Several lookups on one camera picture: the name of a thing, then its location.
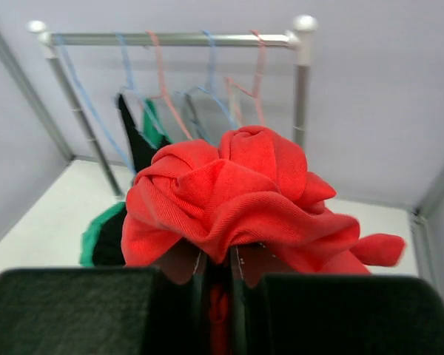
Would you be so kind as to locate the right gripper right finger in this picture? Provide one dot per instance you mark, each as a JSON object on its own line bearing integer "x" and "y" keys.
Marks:
{"x": 277, "y": 311}

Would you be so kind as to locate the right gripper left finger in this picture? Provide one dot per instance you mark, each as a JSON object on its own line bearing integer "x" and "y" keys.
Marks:
{"x": 106, "y": 310}

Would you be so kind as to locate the black tank top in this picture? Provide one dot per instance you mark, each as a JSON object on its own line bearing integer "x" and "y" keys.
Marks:
{"x": 133, "y": 144}

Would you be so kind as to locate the red tank top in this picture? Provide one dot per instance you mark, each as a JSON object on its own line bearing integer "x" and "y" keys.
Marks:
{"x": 253, "y": 188}

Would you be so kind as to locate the green tank top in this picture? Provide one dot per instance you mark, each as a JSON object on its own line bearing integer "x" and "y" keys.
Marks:
{"x": 96, "y": 233}

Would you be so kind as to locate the pink hanger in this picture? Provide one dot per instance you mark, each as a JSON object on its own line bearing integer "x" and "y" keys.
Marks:
{"x": 163, "y": 92}
{"x": 233, "y": 88}

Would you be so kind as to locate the blue hanger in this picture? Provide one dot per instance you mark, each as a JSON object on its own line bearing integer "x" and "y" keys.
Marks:
{"x": 209, "y": 87}
{"x": 88, "y": 102}
{"x": 152, "y": 131}

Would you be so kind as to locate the white clothes rack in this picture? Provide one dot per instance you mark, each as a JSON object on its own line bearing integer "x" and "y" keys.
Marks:
{"x": 299, "y": 39}

